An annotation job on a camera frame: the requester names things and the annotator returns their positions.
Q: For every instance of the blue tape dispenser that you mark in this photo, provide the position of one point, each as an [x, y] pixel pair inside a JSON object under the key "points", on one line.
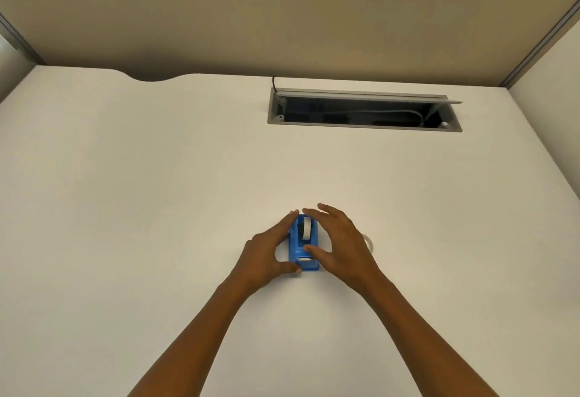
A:
{"points": [[295, 249]]}

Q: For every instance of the person's left forearm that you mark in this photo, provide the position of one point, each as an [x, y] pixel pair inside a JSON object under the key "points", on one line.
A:
{"points": [[195, 338]]}

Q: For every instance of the person's right hand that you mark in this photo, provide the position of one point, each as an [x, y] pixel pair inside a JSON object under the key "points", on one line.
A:
{"points": [[349, 251]]}

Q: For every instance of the clear tape roll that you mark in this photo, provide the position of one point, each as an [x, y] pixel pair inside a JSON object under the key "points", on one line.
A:
{"points": [[369, 243]]}

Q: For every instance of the person's left thumb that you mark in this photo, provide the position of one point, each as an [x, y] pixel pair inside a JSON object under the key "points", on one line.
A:
{"points": [[290, 269]]}

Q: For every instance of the person's left hand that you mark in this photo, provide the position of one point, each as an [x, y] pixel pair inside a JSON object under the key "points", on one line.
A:
{"points": [[258, 258]]}

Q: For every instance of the person's right thumb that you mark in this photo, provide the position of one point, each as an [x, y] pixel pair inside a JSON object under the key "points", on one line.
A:
{"points": [[316, 253]]}

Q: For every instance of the white tape roll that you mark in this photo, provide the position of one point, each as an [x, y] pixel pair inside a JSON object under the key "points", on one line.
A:
{"points": [[306, 229]]}

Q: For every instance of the grey partition frame strip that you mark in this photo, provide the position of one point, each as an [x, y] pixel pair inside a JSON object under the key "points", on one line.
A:
{"points": [[20, 39], [541, 43]]}

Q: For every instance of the person's right forearm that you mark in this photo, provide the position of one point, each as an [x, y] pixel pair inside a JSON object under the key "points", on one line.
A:
{"points": [[421, 342]]}

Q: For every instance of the person's right middle finger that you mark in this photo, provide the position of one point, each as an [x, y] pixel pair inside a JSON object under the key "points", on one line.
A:
{"points": [[334, 213]]}

